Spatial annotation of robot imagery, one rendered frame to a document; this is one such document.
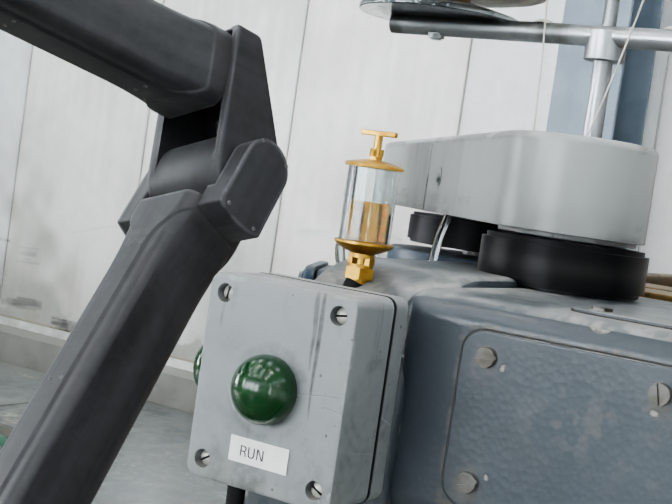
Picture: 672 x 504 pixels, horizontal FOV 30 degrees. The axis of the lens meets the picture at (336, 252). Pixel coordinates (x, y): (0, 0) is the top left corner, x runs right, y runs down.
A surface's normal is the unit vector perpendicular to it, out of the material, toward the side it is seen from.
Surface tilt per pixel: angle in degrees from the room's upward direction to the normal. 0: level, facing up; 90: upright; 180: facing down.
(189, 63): 76
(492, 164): 90
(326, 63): 90
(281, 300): 90
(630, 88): 90
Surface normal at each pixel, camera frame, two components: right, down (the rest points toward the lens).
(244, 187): 0.73, -0.12
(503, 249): -0.80, -0.08
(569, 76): -0.51, -0.03
